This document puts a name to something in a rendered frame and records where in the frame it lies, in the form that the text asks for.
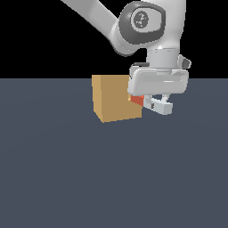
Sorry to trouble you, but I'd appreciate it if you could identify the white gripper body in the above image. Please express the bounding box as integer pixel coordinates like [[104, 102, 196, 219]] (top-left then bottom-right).
[[127, 53, 192, 97]]

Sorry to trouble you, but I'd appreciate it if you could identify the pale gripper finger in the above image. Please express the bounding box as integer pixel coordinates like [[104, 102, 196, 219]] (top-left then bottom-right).
[[142, 95, 157, 111], [152, 94, 174, 116]]

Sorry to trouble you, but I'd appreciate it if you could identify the orange red peg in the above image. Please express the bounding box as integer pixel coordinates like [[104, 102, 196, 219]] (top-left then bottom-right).
[[130, 94, 145, 107]]

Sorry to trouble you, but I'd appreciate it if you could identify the tan box with hole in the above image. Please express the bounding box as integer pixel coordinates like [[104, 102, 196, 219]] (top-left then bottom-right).
[[91, 74, 143, 124]]

